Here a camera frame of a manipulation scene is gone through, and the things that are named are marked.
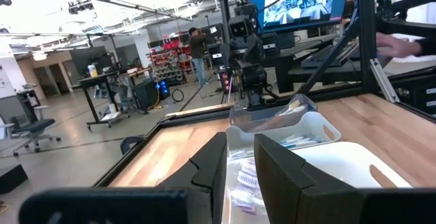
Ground red storage shelf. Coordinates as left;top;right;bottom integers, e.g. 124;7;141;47
149;36;191;85

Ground person's forearm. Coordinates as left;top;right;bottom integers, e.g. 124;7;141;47
414;37;436;57

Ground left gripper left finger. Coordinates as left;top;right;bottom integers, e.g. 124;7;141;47
18;131;228;224

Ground white plastic bin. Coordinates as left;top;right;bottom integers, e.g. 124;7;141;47
221;141;413;224

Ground black coiled cable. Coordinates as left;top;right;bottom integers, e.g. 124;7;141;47
171;88;185;103

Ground person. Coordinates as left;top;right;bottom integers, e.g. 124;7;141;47
188;27;209;87

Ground person's hand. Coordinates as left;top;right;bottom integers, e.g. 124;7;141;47
376;32;423;59

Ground black computer blue lights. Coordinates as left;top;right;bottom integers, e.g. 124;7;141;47
155;79;171;99

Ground black rolling workbench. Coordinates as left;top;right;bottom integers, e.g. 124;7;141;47
78;65;154;129

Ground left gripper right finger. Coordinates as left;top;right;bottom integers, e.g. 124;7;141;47
254;134;436;224

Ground dark grey monitor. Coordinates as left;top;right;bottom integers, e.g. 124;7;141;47
247;0;352;34

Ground black ceiling spotlight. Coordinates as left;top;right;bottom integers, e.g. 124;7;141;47
67;0;95;16

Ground black box pink lights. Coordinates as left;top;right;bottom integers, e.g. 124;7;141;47
220;71;234;95

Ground grey office chair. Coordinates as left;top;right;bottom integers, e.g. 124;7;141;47
0;104;62;157

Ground black drawer cabinet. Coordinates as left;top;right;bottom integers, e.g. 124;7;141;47
388;67;436;116

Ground black floor box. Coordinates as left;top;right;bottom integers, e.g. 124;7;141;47
0;164;29;194

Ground grey metal mounting plate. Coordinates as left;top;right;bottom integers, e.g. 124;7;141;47
369;59;401;104

